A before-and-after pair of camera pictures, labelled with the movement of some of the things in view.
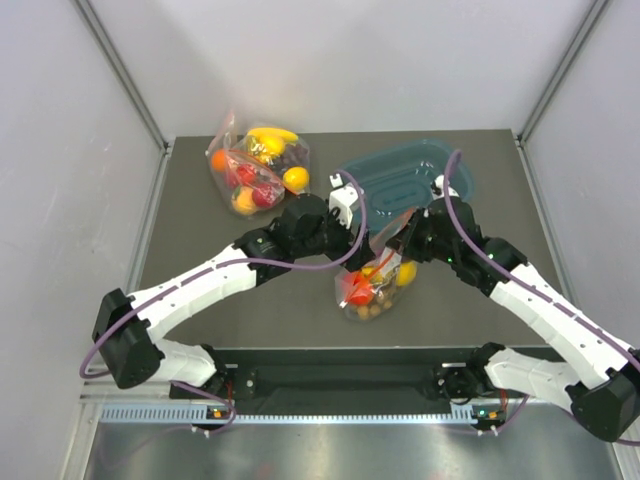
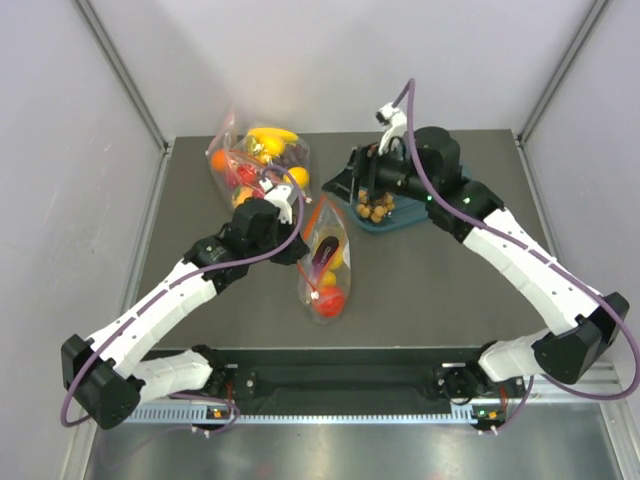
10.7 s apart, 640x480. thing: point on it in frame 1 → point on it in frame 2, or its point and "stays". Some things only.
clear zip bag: (254, 170) stays
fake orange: (219, 159) stays
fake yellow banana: (274, 132) stays
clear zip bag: (372, 289) → (324, 274)
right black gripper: (404, 241) → (362, 170)
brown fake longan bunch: (363, 311) → (374, 209)
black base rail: (334, 376) stays
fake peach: (243, 200) stays
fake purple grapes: (292, 155) stays
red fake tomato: (360, 291) → (331, 301)
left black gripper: (344, 248) → (293, 253)
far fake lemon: (296, 179) stays
